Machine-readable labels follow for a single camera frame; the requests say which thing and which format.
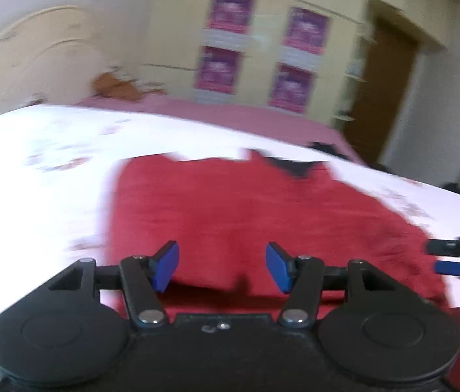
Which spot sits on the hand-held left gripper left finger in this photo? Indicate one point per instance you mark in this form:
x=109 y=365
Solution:
x=166 y=267

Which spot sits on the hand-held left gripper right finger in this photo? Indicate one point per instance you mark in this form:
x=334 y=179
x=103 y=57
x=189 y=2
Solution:
x=278 y=267

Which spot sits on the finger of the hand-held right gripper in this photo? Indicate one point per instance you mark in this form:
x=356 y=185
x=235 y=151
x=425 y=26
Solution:
x=452 y=267
x=444 y=246

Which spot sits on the red puffer jacket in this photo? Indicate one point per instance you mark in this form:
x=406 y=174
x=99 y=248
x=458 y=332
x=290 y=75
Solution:
x=221 y=220

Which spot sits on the white floral blanket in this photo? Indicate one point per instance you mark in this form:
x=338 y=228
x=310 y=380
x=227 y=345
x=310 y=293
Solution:
x=42 y=179

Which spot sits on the pink bed sheet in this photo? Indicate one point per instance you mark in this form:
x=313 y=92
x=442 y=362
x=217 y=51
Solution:
x=230 y=116

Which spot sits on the brown wooden door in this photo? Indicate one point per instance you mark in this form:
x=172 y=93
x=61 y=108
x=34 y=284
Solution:
x=381 y=90

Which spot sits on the cream corner shelf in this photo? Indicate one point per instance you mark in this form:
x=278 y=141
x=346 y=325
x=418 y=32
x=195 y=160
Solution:
x=352 y=73

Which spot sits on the cream wardrobe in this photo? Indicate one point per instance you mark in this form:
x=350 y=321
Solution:
x=262 y=49

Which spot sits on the cream arched headboard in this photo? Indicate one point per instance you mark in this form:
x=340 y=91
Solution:
x=38 y=53

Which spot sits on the purple wall poster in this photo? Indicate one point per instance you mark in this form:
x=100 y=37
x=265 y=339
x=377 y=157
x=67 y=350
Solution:
x=307 y=30
x=232 y=10
x=217 y=69
x=291 y=90

